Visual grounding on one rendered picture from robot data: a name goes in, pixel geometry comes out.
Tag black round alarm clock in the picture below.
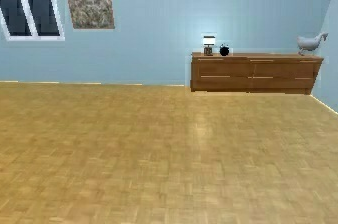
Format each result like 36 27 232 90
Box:
219 43 231 57

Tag small white table lamp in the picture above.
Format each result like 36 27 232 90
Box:
202 35 217 57

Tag brown wooden chest of drawers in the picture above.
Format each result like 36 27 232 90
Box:
189 51 325 96

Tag grey goose statue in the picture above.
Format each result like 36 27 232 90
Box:
296 31 330 57

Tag white framed window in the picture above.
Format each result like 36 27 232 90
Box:
0 0 66 42

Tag brown mottled wall picture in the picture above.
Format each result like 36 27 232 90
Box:
67 0 116 30

